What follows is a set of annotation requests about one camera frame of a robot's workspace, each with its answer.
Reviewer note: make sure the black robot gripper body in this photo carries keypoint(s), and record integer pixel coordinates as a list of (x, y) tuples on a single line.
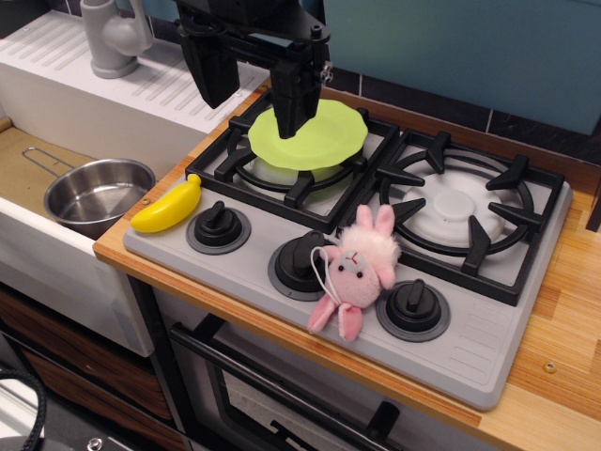
[(251, 31)]

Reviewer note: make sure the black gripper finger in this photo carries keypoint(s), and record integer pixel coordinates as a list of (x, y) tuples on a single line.
[(296, 84), (214, 71)]

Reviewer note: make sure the green plastic plate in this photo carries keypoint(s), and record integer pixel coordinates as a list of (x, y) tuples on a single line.
[(336, 133)]

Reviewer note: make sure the grey toy faucet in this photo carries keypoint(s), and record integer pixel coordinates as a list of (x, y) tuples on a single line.
[(114, 41)]

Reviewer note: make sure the black left burner grate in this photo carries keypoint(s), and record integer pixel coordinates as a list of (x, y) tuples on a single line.
[(316, 198)]

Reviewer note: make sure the black burner grate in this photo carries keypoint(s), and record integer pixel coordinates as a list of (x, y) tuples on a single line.
[(316, 198), (477, 227)]

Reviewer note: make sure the yellow plastic banana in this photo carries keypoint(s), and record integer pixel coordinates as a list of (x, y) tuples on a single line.
[(171, 209)]

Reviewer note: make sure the black left stove knob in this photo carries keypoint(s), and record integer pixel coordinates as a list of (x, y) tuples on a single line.
[(218, 230)]

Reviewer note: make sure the black stove knob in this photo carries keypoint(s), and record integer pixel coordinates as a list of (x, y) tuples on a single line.
[(413, 311), (218, 230), (295, 271)]

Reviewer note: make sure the white toy sink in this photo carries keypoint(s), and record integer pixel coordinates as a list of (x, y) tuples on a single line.
[(155, 115)]

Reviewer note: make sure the stainless steel pot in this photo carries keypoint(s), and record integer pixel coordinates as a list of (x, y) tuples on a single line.
[(90, 198)]

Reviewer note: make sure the black middle stove knob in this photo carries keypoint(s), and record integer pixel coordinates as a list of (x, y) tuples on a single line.
[(295, 271)]

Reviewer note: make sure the pink stuffed rabbit toy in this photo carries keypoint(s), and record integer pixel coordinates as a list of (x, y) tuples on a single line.
[(357, 270)]

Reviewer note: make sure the grey toy stove top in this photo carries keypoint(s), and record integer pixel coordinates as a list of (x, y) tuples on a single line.
[(470, 361)]

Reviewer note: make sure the black right burner grate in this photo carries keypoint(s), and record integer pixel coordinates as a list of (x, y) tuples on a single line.
[(477, 227)]

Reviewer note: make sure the black right stove knob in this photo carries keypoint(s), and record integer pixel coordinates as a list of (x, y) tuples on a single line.
[(413, 311)]

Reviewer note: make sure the toy oven door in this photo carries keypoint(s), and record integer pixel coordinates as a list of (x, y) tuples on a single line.
[(256, 422)]

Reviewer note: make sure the black oven door handle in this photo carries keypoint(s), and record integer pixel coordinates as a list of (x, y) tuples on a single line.
[(373, 437)]

